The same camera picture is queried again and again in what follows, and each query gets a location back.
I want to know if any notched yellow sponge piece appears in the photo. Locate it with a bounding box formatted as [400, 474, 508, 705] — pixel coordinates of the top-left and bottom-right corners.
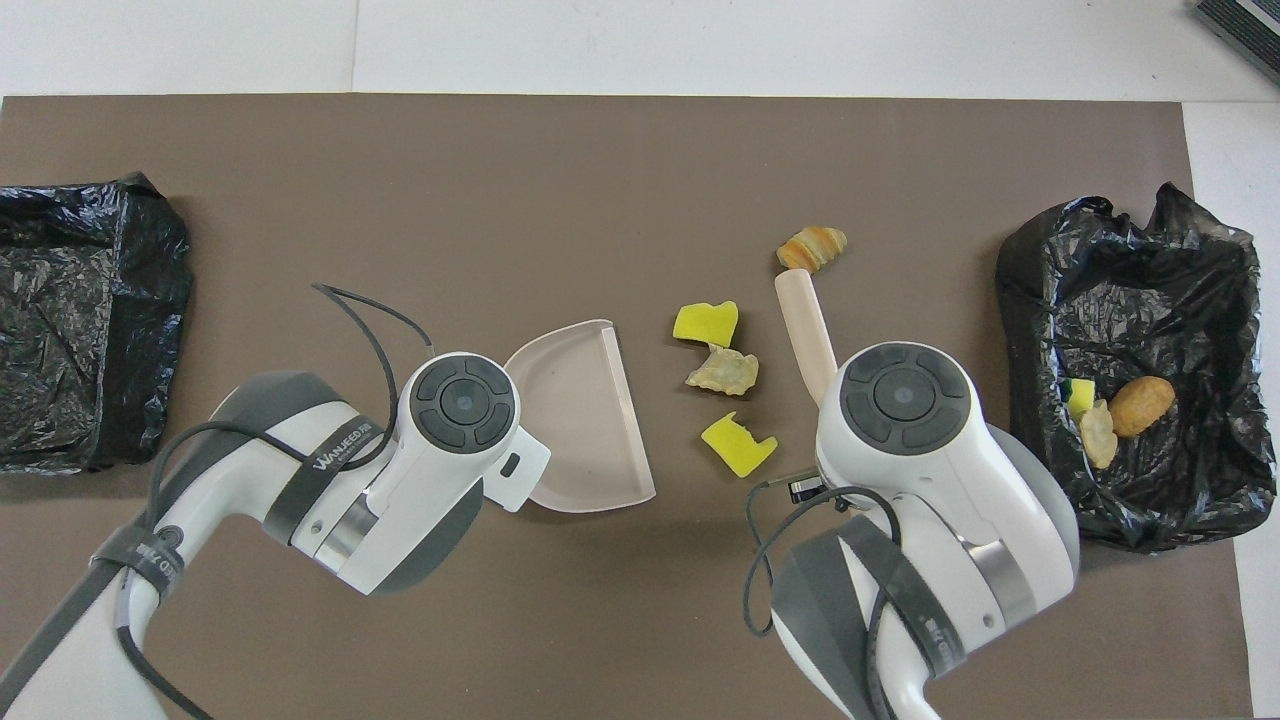
[700, 411, 779, 479]

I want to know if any pale torn bread piece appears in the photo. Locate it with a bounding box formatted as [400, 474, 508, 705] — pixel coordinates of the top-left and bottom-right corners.
[685, 346, 760, 395]
[1079, 400, 1119, 470]

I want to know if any beige hand brush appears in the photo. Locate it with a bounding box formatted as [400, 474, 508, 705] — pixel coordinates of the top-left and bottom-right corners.
[775, 270, 839, 403]

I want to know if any beige plastic dustpan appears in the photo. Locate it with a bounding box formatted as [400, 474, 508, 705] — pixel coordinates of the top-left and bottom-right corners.
[503, 319, 657, 515]

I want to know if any orange striped croissant piece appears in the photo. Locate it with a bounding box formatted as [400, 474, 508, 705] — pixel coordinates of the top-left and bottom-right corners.
[777, 226, 849, 273]

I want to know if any brown bread roll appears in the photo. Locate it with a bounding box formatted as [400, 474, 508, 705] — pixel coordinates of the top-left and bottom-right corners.
[1108, 375, 1177, 438]

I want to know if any black bag lined bin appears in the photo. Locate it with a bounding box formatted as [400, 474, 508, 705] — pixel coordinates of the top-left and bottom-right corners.
[0, 172, 196, 476]
[995, 182, 1279, 554]

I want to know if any brown table mat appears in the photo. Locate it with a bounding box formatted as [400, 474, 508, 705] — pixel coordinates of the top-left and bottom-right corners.
[0, 95, 1253, 720]

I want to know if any dark grey ribbed panel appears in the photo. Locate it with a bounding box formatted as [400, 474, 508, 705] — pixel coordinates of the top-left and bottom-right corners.
[1188, 0, 1280, 86]

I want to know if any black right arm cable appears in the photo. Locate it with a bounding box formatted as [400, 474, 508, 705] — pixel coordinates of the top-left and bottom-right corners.
[743, 480, 906, 720]

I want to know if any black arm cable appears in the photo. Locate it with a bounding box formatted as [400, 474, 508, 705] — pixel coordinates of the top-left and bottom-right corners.
[743, 480, 906, 720]
[115, 283, 437, 720]

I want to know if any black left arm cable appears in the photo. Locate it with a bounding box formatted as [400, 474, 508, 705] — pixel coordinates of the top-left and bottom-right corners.
[115, 283, 437, 720]

